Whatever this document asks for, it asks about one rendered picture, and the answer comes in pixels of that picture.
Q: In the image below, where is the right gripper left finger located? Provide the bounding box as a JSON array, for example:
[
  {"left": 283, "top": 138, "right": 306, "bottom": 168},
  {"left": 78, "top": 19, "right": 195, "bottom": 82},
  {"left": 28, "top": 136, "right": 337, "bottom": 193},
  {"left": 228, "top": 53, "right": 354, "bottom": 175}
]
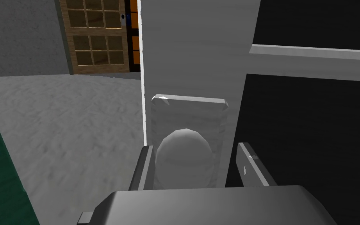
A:
[{"left": 128, "top": 145, "right": 155, "bottom": 191}]

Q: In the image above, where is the wooden glazed door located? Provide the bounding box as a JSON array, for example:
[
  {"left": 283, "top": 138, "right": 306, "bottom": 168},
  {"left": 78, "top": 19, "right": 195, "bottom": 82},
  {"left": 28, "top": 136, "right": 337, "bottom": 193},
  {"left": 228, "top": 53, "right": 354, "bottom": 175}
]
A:
[{"left": 59, "top": 0, "right": 130, "bottom": 75}]

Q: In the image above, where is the grey door leaf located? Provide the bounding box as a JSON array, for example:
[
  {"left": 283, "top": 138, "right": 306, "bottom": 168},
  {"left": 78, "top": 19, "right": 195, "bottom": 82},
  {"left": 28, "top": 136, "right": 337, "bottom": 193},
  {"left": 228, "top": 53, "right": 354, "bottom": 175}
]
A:
[{"left": 139, "top": 0, "right": 360, "bottom": 189}]

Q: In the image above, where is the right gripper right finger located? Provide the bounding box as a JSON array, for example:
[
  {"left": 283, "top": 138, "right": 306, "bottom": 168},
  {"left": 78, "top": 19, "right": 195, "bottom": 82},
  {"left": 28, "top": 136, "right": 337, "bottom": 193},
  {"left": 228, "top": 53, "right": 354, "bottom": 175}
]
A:
[{"left": 235, "top": 142, "right": 278, "bottom": 188}]

